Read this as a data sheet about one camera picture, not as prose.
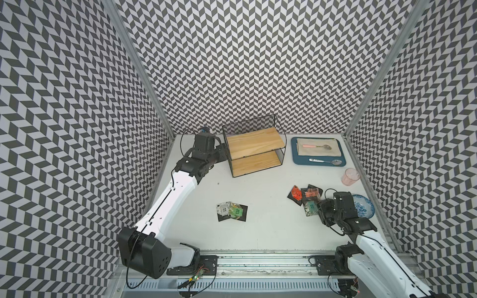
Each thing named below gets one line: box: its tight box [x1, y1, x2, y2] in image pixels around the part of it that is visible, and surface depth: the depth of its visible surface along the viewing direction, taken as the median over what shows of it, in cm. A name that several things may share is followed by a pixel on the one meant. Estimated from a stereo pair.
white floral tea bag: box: [216, 201, 232, 222], surface depth 88 cm
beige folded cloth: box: [296, 138, 342, 157], surface depth 112 cm
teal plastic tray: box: [291, 136, 346, 167], surface depth 109 cm
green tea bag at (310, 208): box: [304, 200, 318, 217], surface depth 90 cm
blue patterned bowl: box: [352, 194, 376, 219], surface depth 89 cm
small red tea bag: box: [286, 185, 303, 207], surface depth 94 cm
